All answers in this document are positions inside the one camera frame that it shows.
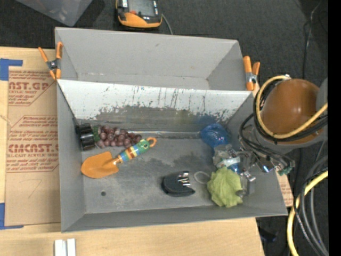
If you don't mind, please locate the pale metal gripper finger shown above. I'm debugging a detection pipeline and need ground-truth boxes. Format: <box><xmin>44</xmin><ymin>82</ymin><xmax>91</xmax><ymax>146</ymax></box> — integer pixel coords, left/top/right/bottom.
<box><xmin>225</xmin><ymin>156</ymin><xmax>242</xmax><ymax>167</ymax></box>
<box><xmin>241</xmin><ymin>170</ymin><xmax>257</xmax><ymax>197</ymax></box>

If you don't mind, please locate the green cloth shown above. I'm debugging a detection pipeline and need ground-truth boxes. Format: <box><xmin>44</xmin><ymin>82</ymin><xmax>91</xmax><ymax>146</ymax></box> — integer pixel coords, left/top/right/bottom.
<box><xmin>206</xmin><ymin>166</ymin><xmax>245</xmax><ymax>209</ymax></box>

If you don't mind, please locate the black ribbed cylinder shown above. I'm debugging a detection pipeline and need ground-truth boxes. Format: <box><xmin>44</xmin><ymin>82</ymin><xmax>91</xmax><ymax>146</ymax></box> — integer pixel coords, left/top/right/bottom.
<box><xmin>75</xmin><ymin>123</ymin><xmax>96</xmax><ymax>151</ymax></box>

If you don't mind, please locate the grey metal bin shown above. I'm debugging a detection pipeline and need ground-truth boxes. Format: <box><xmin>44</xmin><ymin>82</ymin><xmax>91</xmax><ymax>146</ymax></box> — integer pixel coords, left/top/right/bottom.
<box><xmin>54</xmin><ymin>27</ymin><xmax>290</xmax><ymax>233</ymax></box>

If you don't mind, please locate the brown cardboard board red print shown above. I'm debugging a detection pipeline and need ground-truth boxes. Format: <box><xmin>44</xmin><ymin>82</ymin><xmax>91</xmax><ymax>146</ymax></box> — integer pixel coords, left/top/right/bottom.
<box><xmin>0</xmin><ymin>46</ymin><xmax>62</xmax><ymax>230</ymax></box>

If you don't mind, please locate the white rubber band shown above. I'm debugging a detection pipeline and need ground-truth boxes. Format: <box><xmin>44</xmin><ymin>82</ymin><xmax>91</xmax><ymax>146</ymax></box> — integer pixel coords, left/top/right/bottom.
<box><xmin>193</xmin><ymin>170</ymin><xmax>212</xmax><ymax>184</ymax></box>

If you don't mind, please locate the blue clear plastic bottle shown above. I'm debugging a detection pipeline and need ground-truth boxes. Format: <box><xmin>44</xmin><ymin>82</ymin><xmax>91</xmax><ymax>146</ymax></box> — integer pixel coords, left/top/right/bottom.
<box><xmin>200</xmin><ymin>123</ymin><xmax>242</xmax><ymax>173</ymax></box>

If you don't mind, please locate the red-brown toy grape bunch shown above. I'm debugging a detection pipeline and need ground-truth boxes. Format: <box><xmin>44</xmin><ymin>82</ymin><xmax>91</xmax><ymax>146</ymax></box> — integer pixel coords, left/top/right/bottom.
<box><xmin>93</xmin><ymin>125</ymin><xmax>142</xmax><ymax>149</ymax></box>

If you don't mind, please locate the black round plug adapter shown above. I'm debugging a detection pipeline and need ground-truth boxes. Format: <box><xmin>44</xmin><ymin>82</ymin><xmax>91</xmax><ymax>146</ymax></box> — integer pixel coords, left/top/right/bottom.
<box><xmin>160</xmin><ymin>170</ymin><xmax>197</xmax><ymax>198</ymax></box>

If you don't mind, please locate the orange toy shovel striped handle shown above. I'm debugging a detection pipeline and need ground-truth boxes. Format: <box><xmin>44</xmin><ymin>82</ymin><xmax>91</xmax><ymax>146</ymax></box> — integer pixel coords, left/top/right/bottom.
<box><xmin>80</xmin><ymin>137</ymin><xmax>158</xmax><ymax>179</ymax></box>

